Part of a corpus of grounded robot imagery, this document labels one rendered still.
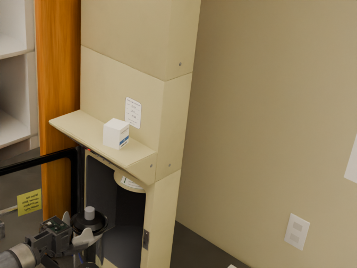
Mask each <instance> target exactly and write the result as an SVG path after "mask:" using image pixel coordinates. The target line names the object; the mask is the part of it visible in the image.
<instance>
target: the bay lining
mask: <svg viewBox="0 0 357 268"><path fill-rule="evenodd" d="M114 172H115V170H113V169H111V168H110V167H108V166H107V165H105V164H104V163H102V162H100V161H98V160H97V159H95V158H94V157H92V156H90V155H88V156H87V157H86V207H88V206H92V207H94V208H95V211H99V212H101V213H103V214H105V215H106V217H107V218H108V228H107V230H109V229H110V228H112V227H114V226H130V227H143V225H144V218H145V205H146V193H139V192H133V191H129V190H126V189H124V188H122V187H121V186H119V185H118V184H117V183H116V181H115V179H114ZM107 230H106V231H107Z"/></svg>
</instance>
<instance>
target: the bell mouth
mask: <svg viewBox="0 0 357 268"><path fill-rule="evenodd" d="M114 179H115V181H116V183H117V184H118V185H119V186H121V187H122V188H124V189H126V190H129V191H133V192H139V193H146V192H145V190H144V189H143V188H142V187H141V186H139V185H138V184H136V183H134V182H133V181H131V180H129V179H128V178H126V177H125V176H123V175H121V174H119V173H118V172H116V171H115V172H114Z"/></svg>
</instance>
